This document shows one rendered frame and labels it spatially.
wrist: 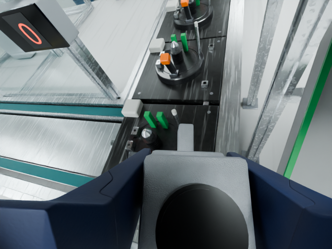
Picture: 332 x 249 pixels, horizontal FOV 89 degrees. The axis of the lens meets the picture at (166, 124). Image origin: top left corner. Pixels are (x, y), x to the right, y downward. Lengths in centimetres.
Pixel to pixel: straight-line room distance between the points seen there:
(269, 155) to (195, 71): 28
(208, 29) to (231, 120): 35
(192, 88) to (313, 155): 29
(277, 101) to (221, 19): 47
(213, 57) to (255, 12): 43
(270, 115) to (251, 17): 65
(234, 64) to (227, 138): 22
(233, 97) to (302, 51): 25
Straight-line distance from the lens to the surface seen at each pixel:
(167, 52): 42
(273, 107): 27
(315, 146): 27
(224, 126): 39
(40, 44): 41
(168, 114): 42
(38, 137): 73
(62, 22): 37
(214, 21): 67
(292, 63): 21
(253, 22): 86
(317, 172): 29
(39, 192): 54
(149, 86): 50
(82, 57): 45
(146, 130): 31
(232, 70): 51
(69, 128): 65
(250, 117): 53
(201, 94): 44
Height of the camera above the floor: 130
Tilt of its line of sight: 55 degrees down
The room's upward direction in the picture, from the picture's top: 28 degrees counter-clockwise
